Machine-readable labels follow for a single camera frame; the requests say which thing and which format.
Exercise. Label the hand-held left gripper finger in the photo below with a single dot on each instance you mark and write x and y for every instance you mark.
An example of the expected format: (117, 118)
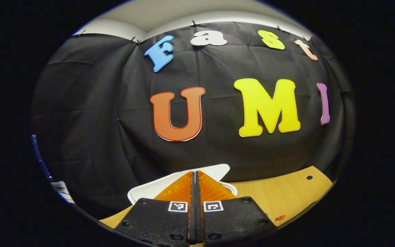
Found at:
(199, 212)
(193, 212)

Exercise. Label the white desktop garbage bin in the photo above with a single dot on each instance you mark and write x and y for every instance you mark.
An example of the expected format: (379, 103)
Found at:
(146, 192)

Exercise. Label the orange paper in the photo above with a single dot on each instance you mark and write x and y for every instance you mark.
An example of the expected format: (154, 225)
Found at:
(280, 218)

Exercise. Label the wooden desktop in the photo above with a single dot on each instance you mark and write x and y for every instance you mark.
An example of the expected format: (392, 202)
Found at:
(286, 195)

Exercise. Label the black backdrop cloth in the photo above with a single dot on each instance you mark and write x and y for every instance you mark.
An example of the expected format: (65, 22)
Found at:
(98, 103)

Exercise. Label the computer screen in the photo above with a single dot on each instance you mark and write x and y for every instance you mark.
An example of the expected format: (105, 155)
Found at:
(39, 157)

